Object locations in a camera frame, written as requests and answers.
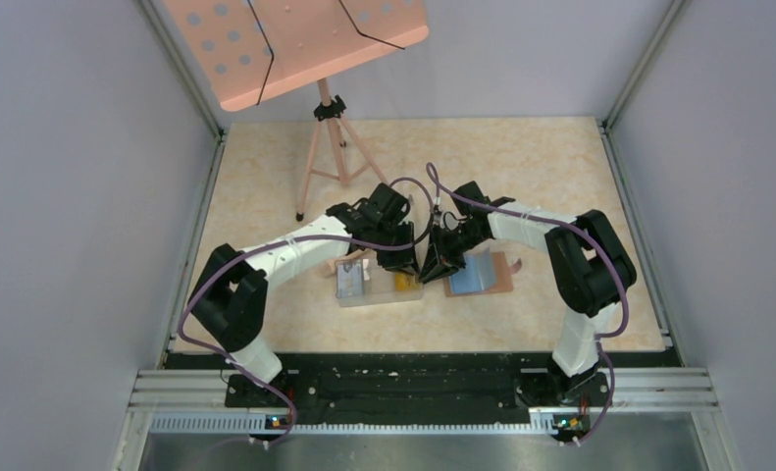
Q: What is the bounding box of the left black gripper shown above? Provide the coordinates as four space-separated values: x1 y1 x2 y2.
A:
372 218 420 276

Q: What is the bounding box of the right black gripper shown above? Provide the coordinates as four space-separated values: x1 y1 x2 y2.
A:
419 223 487 286

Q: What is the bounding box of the brown leather card holder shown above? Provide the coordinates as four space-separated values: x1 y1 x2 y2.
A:
444 250 523 297

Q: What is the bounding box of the clear plastic card box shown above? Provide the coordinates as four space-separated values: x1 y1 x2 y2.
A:
336 256 423 308

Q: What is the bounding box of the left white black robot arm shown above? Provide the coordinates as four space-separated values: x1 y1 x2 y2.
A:
182 183 419 406

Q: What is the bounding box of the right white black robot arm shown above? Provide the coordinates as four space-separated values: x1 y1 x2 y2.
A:
419 181 637 404

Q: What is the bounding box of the yellow credit card stack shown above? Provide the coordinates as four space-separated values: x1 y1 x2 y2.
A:
393 273 421 292

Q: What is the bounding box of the grey white credit card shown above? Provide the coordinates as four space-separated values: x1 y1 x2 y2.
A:
336 259 370 299

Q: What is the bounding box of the pink music stand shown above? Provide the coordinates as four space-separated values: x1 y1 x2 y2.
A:
165 0 430 221

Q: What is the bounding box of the pink cylindrical handle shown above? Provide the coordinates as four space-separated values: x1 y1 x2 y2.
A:
317 258 344 278

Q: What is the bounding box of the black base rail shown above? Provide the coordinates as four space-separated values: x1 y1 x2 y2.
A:
225 352 610 426

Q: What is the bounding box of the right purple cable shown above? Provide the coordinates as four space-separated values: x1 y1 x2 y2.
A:
425 161 635 446

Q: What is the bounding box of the purple cable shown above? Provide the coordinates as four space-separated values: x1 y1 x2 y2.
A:
177 177 436 448
425 161 635 446

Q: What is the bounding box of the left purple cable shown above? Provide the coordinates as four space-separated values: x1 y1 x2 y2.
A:
177 177 436 448

